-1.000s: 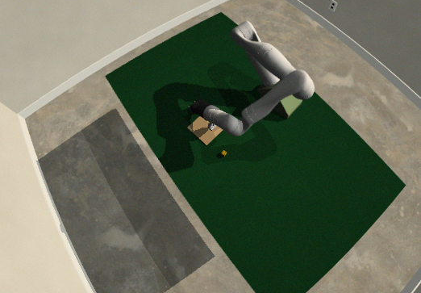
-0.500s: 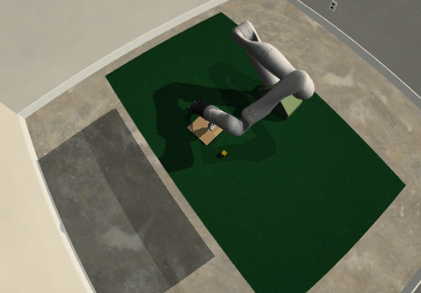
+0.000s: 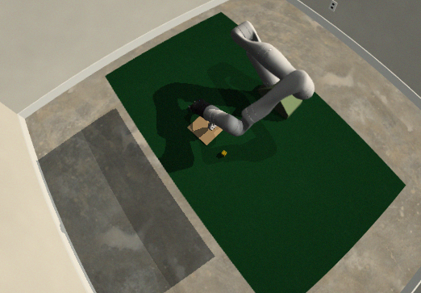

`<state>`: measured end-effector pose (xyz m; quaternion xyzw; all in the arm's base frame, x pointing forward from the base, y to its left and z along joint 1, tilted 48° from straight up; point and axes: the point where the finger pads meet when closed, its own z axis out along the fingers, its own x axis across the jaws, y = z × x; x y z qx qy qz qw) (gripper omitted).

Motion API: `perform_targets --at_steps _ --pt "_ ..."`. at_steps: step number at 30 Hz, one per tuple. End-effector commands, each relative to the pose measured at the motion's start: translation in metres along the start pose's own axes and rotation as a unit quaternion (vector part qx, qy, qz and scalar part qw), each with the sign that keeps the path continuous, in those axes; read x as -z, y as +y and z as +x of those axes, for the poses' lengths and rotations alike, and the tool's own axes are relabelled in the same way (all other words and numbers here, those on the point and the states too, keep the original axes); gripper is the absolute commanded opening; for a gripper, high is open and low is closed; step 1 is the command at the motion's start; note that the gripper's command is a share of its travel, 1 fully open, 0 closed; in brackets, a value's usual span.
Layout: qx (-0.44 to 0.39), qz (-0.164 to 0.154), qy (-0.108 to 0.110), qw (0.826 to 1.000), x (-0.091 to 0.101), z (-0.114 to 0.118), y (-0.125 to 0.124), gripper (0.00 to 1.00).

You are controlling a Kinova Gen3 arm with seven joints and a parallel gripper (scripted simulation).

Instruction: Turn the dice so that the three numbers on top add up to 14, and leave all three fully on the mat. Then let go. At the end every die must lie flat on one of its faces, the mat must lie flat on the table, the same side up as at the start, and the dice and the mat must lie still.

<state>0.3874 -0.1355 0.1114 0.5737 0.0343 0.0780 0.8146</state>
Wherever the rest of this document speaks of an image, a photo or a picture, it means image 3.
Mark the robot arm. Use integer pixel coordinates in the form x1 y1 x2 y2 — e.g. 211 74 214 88
210 21 315 136

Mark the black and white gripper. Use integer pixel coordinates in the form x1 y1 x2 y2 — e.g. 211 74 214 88
188 98 218 130

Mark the cream square mat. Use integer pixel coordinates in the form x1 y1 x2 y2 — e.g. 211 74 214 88
188 116 223 145

